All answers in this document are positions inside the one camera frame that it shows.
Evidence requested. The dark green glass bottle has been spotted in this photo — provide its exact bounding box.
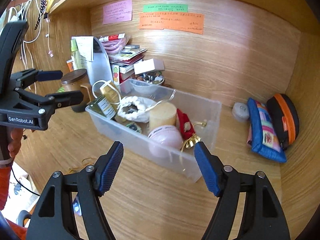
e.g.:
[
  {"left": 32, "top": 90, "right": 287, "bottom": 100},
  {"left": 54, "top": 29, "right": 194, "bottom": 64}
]
[{"left": 89, "top": 95, "right": 116, "bottom": 120}]

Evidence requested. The yellow gourd charm with cord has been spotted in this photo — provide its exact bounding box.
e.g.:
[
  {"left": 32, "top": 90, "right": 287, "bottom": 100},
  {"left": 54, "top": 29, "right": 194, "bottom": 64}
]
[{"left": 67, "top": 157, "right": 97, "bottom": 174}]

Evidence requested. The white drawstring pouch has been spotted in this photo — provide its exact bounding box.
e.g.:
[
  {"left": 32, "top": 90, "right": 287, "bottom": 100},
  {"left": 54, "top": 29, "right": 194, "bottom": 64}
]
[{"left": 117, "top": 96, "right": 156, "bottom": 123}]

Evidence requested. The small flower pattern card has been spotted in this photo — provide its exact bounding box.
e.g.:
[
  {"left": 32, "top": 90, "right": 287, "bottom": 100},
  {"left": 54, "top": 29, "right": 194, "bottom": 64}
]
[{"left": 125, "top": 121, "right": 142, "bottom": 133}]

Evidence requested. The cream pillar candle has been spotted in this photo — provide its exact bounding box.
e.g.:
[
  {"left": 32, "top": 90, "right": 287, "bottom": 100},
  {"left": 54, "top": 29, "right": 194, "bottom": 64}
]
[{"left": 149, "top": 102, "right": 177, "bottom": 132}]

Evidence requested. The pink round case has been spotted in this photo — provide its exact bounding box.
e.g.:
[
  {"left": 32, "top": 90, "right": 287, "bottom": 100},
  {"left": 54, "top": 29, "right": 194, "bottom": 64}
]
[{"left": 148, "top": 125, "right": 183, "bottom": 158}]

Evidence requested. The red fabric charm with bell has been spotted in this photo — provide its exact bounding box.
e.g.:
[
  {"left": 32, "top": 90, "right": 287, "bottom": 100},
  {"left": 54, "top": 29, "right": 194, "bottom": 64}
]
[{"left": 176, "top": 109, "right": 207, "bottom": 152}]

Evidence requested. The yellow sunscreen bottle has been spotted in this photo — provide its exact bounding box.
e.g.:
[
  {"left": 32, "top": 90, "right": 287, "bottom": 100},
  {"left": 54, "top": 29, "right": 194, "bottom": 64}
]
[{"left": 92, "top": 80, "right": 121, "bottom": 112}]

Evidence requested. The person's left hand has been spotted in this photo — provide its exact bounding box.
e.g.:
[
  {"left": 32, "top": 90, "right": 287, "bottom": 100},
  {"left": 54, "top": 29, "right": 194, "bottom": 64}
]
[{"left": 8, "top": 128, "right": 23, "bottom": 159}]

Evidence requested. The brown mug with lid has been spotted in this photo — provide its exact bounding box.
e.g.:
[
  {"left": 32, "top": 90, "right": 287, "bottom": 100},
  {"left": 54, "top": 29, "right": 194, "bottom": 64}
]
[{"left": 61, "top": 69, "right": 94, "bottom": 113}]

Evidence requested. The white tall carton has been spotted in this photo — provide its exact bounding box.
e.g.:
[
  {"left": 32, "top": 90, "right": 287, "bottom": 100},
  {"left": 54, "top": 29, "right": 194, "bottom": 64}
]
[{"left": 72, "top": 36, "right": 113, "bottom": 84}]

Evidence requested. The fruit pattern box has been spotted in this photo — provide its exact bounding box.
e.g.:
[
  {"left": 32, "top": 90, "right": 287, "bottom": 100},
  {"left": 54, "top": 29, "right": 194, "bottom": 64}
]
[{"left": 111, "top": 64, "right": 120, "bottom": 86}]

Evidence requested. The red white tube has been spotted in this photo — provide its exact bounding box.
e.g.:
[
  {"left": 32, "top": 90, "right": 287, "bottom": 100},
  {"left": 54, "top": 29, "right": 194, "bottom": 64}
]
[{"left": 99, "top": 33, "right": 125, "bottom": 42}]

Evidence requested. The stack of booklets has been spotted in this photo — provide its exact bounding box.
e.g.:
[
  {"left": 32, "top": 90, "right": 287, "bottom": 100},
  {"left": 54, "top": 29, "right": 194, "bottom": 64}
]
[{"left": 108, "top": 48, "right": 147, "bottom": 74}]

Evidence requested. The pink mesh bag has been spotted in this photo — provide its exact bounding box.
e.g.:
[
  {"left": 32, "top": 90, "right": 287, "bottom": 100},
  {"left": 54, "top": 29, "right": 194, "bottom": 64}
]
[{"left": 99, "top": 36, "right": 131, "bottom": 54}]

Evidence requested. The blue patchwork pouch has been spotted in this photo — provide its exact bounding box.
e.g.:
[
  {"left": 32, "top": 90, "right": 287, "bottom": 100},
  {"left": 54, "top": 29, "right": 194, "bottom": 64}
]
[{"left": 247, "top": 98, "right": 287, "bottom": 163}]

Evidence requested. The white paper box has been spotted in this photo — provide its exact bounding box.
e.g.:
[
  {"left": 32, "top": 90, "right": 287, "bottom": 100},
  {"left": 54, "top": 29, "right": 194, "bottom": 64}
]
[{"left": 133, "top": 59, "right": 165, "bottom": 75}]

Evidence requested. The bowl of beads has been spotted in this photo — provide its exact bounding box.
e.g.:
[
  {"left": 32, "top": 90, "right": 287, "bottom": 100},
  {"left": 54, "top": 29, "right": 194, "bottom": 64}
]
[{"left": 135, "top": 71, "right": 165, "bottom": 85}]

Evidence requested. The black orange zip case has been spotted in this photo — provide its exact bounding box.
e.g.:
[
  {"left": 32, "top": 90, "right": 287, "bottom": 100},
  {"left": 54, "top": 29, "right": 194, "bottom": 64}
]
[{"left": 266, "top": 93, "right": 300, "bottom": 151}]

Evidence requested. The clear plastic storage bin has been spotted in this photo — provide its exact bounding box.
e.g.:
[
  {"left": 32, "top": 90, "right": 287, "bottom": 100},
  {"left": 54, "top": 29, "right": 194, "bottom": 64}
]
[{"left": 85, "top": 79, "right": 222, "bottom": 182}]

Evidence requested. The pink sticky note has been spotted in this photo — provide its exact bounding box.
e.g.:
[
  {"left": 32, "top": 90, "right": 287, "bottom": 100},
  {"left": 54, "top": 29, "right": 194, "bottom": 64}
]
[{"left": 103, "top": 0, "right": 132, "bottom": 25}]

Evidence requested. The small white round container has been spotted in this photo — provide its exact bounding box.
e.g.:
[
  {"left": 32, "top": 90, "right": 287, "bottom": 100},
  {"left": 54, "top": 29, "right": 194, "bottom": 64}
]
[{"left": 232, "top": 102, "right": 249, "bottom": 122}]

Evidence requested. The green sticky note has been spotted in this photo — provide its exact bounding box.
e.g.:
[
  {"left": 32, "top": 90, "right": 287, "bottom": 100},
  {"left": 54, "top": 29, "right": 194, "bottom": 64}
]
[{"left": 143, "top": 3, "right": 189, "bottom": 12}]

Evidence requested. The orange sticky note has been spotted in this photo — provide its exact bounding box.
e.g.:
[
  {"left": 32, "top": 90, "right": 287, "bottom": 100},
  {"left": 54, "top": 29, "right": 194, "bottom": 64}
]
[{"left": 139, "top": 11, "right": 204, "bottom": 35}]

